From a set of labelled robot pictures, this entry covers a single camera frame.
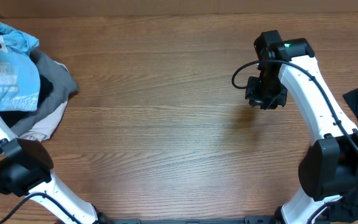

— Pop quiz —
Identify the light blue printed t-shirt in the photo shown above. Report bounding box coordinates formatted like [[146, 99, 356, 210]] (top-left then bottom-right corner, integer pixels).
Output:
[[0, 22, 40, 111]]

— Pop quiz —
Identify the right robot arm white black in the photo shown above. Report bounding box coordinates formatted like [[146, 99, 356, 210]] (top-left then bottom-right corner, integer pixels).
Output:
[[244, 31, 358, 223]]

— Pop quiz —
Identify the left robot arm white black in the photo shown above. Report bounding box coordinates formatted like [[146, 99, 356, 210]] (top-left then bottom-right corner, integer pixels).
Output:
[[0, 22, 109, 223]]

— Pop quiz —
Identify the folded black garment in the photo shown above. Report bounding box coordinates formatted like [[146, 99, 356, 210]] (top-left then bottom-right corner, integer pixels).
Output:
[[0, 75, 53, 128]]

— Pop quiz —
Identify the folded grey garment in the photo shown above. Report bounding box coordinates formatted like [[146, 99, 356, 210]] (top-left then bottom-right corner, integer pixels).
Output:
[[9, 48, 79, 138]]

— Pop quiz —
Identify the folded white garment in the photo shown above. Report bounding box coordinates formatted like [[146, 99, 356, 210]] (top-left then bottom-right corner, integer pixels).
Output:
[[19, 60, 71, 142]]

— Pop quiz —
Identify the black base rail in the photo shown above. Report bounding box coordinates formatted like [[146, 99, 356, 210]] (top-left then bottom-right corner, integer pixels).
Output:
[[94, 216, 282, 224]]

